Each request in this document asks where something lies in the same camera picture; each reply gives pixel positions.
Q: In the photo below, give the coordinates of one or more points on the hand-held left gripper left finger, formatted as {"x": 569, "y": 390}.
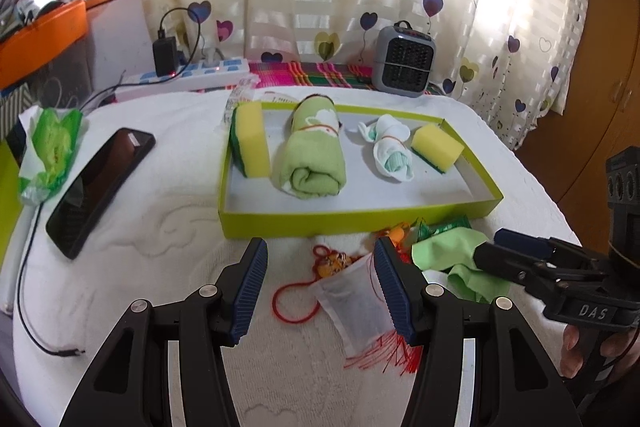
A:
{"x": 247, "y": 292}

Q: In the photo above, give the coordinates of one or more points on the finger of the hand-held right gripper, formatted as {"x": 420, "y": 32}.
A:
{"x": 505, "y": 264}
{"x": 520, "y": 242}

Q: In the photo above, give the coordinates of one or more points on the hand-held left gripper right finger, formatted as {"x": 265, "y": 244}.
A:
{"x": 395, "y": 292}

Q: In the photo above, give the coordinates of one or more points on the white mesh sachet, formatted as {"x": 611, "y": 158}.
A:
{"x": 355, "y": 307}

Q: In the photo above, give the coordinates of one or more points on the red tassel knot ornament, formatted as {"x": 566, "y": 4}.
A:
{"x": 290, "y": 307}

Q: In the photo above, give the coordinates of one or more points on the small orange ornament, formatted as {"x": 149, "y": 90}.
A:
{"x": 400, "y": 237}

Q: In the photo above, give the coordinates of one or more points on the light green cloth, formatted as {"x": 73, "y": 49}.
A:
{"x": 450, "y": 252}

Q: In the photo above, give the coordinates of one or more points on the green foil packet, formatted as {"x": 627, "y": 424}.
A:
{"x": 445, "y": 227}

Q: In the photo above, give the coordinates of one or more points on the yellow-green shallow cardboard box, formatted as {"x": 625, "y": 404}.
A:
{"x": 350, "y": 222}

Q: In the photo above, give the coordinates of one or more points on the yellow sponge green scourer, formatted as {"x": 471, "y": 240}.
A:
{"x": 435, "y": 147}
{"x": 252, "y": 137}

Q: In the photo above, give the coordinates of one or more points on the white socks bundle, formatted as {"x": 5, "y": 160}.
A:
{"x": 392, "y": 152}

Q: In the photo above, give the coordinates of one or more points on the green towel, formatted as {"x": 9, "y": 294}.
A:
{"x": 310, "y": 152}

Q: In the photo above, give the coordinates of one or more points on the person's right hand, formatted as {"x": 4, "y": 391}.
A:
{"x": 575, "y": 349}

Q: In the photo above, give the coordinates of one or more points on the wooden wardrobe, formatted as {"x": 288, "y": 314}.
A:
{"x": 590, "y": 82}

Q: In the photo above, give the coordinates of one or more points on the black smartphone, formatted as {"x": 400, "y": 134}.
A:
{"x": 95, "y": 192}

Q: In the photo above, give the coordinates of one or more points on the white printed wrapper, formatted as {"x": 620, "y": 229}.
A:
{"x": 242, "y": 97}

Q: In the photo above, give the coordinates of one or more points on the grey portable heater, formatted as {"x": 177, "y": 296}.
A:
{"x": 405, "y": 62}

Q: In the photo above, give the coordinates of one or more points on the white blue power strip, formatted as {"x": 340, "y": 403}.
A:
{"x": 200, "y": 74}

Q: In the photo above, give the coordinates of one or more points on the plaid cloth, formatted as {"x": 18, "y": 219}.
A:
{"x": 325, "y": 74}

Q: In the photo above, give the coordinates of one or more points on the green tissue packet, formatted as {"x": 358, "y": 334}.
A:
{"x": 50, "y": 152}

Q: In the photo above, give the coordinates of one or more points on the black charger adapter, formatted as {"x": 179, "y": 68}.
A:
{"x": 165, "y": 57}

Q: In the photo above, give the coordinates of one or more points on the green box chevron lid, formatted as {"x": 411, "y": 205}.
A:
{"x": 7, "y": 187}

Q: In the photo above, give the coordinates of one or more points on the orange shelf tray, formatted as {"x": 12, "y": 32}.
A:
{"x": 40, "y": 37}

